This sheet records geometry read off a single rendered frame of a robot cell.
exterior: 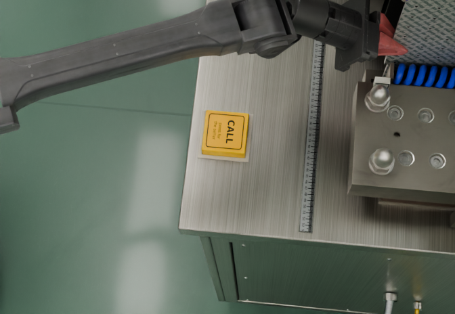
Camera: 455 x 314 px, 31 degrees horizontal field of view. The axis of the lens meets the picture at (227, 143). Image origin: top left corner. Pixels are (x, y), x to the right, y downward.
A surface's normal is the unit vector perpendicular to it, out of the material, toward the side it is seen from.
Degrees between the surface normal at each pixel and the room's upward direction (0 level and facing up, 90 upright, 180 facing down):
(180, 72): 0
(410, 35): 90
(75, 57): 11
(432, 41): 90
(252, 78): 0
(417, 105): 0
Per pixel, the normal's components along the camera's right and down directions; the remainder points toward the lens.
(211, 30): 0.12, -0.19
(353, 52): -0.87, -0.23
